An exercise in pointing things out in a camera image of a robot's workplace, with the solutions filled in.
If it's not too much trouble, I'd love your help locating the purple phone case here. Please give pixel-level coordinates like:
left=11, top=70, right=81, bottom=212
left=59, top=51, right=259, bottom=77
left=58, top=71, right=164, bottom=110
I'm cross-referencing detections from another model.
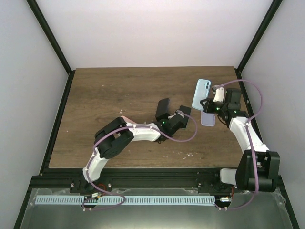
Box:
left=201, top=111, right=215, bottom=127

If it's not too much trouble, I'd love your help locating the light blue phone case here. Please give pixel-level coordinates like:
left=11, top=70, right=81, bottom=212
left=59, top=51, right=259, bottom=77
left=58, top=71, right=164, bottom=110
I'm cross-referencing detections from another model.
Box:
left=192, top=79, right=211, bottom=111

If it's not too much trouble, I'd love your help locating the phone from purple case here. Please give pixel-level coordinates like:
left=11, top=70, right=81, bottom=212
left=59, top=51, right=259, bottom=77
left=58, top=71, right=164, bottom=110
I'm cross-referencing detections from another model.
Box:
left=179, top=105, right=192, bottom=116

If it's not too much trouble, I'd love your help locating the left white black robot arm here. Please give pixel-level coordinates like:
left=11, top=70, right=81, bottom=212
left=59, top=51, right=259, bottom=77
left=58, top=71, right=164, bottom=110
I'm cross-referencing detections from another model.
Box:
left=80, top=110, right=190, bottom=193

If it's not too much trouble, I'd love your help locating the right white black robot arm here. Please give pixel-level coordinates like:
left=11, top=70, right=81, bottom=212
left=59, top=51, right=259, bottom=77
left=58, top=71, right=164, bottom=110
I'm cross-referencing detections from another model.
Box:
left=200, top=85, right=280, bottom=192

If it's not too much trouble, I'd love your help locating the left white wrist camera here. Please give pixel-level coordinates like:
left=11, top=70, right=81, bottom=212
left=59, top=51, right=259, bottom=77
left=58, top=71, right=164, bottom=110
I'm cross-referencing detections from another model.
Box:
left=167, top=110, right=185, bottom=120

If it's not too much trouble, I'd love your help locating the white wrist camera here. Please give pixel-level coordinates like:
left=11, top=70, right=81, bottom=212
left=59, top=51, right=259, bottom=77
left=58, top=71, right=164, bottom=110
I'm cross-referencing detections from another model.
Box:
left=167, top=110, right=185, bottom=120
left=212, top=85, right=225, bottom=103

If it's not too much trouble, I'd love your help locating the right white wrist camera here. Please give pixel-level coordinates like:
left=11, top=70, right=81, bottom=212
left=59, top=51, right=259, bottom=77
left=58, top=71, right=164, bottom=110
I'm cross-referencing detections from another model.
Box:
left=212, top=85, right=225, bottom=103

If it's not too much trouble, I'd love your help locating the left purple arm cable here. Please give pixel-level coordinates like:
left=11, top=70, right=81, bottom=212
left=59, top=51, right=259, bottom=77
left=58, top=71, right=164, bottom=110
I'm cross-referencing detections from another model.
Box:
left=86, top=114, right=198, bottom=172

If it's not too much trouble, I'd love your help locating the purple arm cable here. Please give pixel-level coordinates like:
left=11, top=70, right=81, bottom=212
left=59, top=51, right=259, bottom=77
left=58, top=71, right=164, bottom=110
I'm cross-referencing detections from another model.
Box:
left=86, top=114, right=198, bottom=172
left=214, top=80, right=264, bottom=194

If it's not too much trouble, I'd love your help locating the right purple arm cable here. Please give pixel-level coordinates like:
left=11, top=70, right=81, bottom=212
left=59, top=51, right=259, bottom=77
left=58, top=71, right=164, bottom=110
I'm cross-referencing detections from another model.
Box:
left=214, top=80, right=264, bottom=194

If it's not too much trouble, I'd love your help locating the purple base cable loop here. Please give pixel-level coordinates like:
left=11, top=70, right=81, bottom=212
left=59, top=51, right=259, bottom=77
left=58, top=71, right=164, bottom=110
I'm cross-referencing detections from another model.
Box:
left=81, top=181, right=126, bottom=212

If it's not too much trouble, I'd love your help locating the right black frame post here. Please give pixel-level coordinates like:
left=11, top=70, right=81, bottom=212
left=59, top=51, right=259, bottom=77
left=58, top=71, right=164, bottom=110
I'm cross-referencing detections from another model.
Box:
left=237, top=0, right=284, bottom=70

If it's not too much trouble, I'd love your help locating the black frame post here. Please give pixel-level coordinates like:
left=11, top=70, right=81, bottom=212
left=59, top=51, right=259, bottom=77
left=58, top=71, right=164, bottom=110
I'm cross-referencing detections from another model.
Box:
left=237, top=0, right=284, bottom=70
left=25, top=0, right=73, bottom=75

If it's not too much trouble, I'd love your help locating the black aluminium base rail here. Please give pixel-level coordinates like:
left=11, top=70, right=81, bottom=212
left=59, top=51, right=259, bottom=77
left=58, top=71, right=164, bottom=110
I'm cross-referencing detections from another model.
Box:
left=29, top=167, right=232, bottom=194

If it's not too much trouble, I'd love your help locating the left black frame post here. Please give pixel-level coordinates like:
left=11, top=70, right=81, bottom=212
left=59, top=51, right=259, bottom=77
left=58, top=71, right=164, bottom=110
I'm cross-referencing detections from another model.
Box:
left=25, top=0, right=73, bottom=75

